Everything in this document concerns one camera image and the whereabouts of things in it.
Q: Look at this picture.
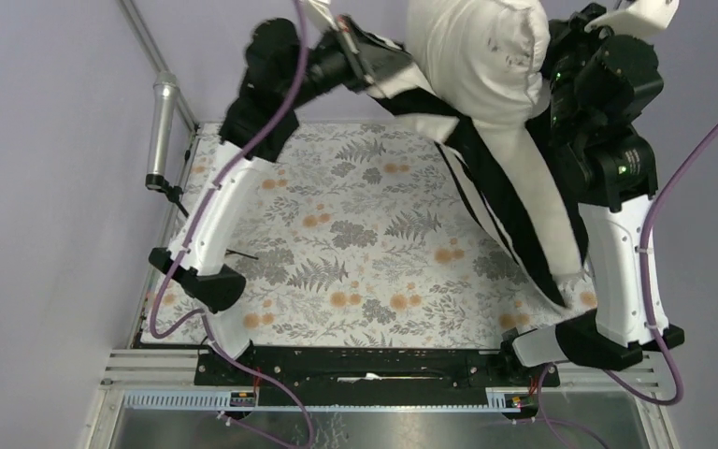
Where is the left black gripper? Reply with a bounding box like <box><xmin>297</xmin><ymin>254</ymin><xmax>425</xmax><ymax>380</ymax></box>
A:
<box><xmin>274</xmin><ymin>8</ymin><xmax>407</xmax><ymax>107</ymax></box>

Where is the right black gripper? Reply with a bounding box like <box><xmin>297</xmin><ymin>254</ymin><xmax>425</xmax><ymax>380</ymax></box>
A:
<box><xmin>525</xmin><ymin>2</ymin><xmax>632</xmax><ymax>141</ymax></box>

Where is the white pillow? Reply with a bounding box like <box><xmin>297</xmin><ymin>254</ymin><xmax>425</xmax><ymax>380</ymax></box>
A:
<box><xmin>406</xmin><ymin>0</ymin><xmax>553</xmax><ymax>128</ymax></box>

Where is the black white striped pillowcase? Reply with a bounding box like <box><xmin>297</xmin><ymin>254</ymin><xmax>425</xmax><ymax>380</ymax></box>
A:
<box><xmin>366</xmin><ymin>43</ymin><xmax>589</xmax><ymax>311</ymax></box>

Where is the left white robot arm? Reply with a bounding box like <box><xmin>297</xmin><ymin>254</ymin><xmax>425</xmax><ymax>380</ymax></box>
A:
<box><xmin>148</xmin><ymin>1</ymin><xmax>412</xmax><ymax>384</ymax></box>

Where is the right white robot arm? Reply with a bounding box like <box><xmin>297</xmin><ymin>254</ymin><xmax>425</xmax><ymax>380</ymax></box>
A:
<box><xmin>495</xmin><ymin>1</ymin><xmax>684</xmax><ymax>385</ymax></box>

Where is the floral patterned table mat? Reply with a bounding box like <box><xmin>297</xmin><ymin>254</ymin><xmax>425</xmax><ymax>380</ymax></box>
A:
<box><xmin>139</xmin><ymin>123</ymin><xmax>602</xmax><ymax>350</ymax></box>

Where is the silver microphone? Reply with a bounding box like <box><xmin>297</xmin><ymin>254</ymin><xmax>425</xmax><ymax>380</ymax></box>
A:
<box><xmin>145</xmin><ymin>71</ymin><xmax>179</xmax><ymax>192</ymax></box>

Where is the black microphone stand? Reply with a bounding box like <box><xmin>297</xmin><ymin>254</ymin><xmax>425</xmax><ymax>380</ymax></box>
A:
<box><xmin>162</xmin><ymin>184</ymin><xmax>261</xmax><ymax>262</ymax></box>

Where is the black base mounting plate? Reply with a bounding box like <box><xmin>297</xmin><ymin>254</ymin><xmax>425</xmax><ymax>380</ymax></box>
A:
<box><xmin>194</xmin><ymin>346</ymin><xmax>540</xmax><ymax>408</ymax></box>

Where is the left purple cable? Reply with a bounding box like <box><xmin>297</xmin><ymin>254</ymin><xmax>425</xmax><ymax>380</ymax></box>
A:
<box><xmin>148</xmin><ymin>0</ymin><xmax>317</xmax><ymax>449</ymax></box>

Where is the white slotted cable duct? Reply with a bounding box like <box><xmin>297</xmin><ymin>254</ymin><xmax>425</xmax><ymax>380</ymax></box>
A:
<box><xmin>123</xmin><ymin>388</ymin><xmax>522</xmax><ymax>413</ymax></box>

